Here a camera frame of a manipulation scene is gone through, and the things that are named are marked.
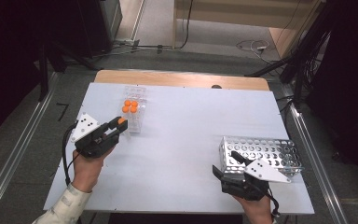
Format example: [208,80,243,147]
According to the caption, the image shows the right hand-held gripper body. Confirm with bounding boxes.
[219,159,293,202]

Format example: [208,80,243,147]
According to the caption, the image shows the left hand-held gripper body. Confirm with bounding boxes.
[70,112,119,159]

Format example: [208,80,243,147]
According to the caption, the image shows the clear acrylic tube rack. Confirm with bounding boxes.
[115,84,148,134]

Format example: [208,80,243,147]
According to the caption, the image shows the perforated metal tube rack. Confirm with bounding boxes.
[218,134,305,177]

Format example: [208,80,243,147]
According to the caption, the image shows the person's left hand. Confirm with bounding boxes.
[72,146,115,193]

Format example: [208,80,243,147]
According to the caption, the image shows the person's right hand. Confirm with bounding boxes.
[232,193,275,224]

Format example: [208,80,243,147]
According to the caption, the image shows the white board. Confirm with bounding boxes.
[42,82,315,216]

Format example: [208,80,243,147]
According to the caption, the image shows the wooden table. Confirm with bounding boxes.
[93,69,270,91]

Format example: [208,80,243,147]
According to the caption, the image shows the black metal stand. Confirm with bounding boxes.
[36,40,101,102]

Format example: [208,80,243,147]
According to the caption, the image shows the black cabinet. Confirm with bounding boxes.
[77,0,124,59]

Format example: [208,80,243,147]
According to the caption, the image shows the light wooden furniture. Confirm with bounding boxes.
[172,0,327,59]

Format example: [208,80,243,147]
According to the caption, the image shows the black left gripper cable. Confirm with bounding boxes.
[62,122,79,187]

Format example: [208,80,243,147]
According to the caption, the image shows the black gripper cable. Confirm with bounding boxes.
[265,189,282,218]
[62,122,79,187]

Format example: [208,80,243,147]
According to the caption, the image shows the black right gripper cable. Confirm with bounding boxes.
[265,189,282,218]

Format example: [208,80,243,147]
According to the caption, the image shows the metal floor rail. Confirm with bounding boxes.
[287,102,349,224]
[0,72,60,224]

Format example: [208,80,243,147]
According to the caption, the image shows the white floor cable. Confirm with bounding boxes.
[236,38,271,63]

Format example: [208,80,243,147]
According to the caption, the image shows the black stand with cables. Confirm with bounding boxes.
[245,0,334,106]

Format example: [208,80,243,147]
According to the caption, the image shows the black hanging cable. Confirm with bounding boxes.
[178,0,195,50]

